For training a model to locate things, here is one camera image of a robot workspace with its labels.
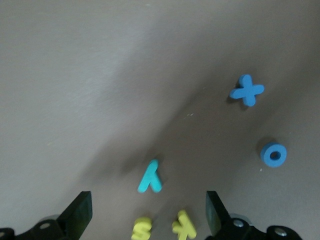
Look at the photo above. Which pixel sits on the yellow foam letter k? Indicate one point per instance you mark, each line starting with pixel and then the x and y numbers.
pixel 183 225

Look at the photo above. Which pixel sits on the yellow foam letter s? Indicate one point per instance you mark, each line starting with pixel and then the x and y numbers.
pixel 141 221

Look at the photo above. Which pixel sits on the blue foam letter o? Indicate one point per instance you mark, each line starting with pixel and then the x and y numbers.
pixel 268 162

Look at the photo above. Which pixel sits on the blue foam letter x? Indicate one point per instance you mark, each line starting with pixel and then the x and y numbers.
pixel 247 91

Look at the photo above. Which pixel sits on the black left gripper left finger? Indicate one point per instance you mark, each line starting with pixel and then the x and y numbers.
pixel 77 215

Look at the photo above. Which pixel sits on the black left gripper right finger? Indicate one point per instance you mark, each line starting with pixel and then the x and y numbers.
pixel 217 215

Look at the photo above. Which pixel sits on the brown table cover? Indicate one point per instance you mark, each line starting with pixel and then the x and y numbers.
pixel 75 75

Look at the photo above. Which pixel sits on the teal foam letter y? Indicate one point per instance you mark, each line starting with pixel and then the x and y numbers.
pixel 150 178

